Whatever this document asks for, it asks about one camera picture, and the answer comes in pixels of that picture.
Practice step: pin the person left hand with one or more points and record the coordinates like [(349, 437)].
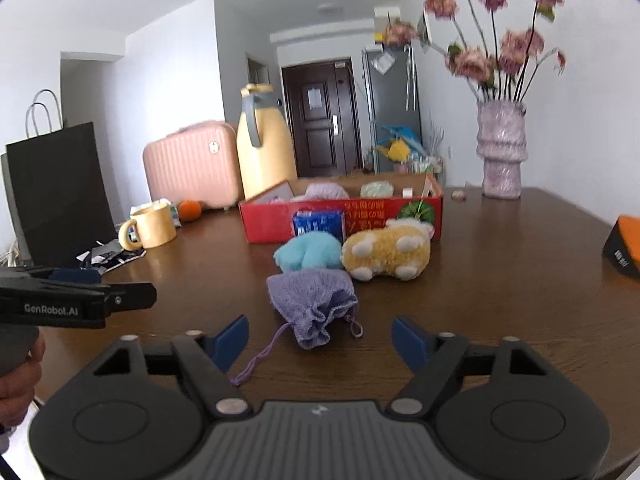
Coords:
[(17, 389)]

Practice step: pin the red cardboard box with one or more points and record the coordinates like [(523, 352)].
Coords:
[(268, 217)]

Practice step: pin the black paper bag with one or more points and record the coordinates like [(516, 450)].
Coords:
[(54, 188)]

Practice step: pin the orange fruit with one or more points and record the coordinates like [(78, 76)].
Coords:
[(189, 211)]

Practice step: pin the mint green soft cloth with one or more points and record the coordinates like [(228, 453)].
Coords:
[(377, 189)]

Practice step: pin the orange black folded card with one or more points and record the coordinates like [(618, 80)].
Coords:
[(622, 248)]

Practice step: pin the lilac drawstring pouch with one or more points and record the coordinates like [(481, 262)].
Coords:
[(308, 300)]

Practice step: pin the wire storage rack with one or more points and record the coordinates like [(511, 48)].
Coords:
[(417, 164)]

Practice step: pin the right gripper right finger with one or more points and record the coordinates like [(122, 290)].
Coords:
[(435, 360)]

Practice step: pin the light blue plush toy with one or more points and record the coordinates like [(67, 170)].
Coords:
[(312, 250)]

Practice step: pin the blue tissue pack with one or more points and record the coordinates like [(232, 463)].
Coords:
[(329, 221)]

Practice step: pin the dried pink roses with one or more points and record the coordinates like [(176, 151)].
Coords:
[(465, 35)]

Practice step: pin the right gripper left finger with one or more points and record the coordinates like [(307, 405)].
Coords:
[(203, 362)]

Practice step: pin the scattered black white papers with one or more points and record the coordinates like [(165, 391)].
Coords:
[(108, 257)]

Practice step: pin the lavender towel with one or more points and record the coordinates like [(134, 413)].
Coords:
[(322, 191)]

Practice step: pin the dark brown entrance door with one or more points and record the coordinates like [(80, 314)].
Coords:
[(322, 110)]

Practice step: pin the pink small suitcase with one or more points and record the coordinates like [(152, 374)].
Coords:
[(197, 163)]

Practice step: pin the yellow blue toy pile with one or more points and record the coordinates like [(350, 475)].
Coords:
[(400, 144)]

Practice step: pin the yellow white plush toy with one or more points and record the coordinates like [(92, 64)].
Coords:
[(402, 249)]

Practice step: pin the fallen rose petal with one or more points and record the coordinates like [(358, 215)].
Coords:
[(458, 195)]

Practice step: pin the yellow thermos jug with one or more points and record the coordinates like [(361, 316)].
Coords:
[(264, 141)]

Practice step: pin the grey refrigerator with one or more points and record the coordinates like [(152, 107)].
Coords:
[(392, 96)]

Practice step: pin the yellow ceramic mug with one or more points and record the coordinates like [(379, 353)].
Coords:
[(150, 227)]

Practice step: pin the purple textured vase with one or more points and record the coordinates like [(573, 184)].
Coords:
[(501, 143)]

